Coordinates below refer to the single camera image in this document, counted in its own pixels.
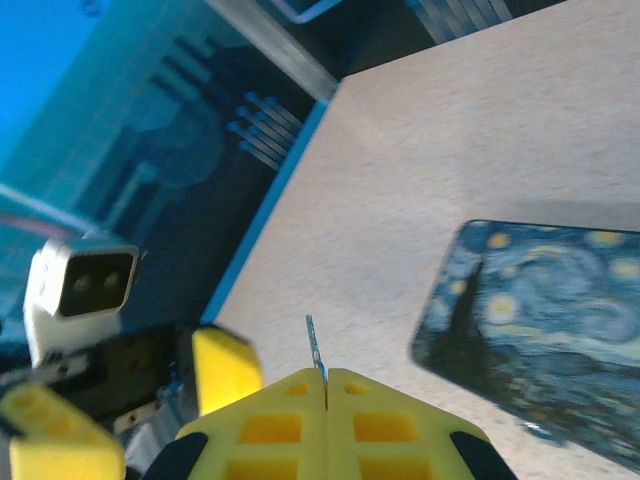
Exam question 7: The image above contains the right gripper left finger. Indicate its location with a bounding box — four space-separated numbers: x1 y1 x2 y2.
144 367 330 480

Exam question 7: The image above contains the starry night painted box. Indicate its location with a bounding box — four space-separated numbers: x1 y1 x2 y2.
408 218 640 474

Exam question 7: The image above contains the small silver key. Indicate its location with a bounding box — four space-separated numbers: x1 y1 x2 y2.
304 313 331 412

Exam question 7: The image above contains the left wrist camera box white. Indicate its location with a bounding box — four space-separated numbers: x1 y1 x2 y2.
23 233 143 369

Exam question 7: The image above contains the aluminium frame post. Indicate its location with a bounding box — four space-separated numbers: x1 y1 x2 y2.
208 0 342 102

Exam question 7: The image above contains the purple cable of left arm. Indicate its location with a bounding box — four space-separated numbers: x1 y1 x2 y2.
0 208 97 239

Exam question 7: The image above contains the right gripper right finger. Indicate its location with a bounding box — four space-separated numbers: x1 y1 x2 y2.
324 367 517 480

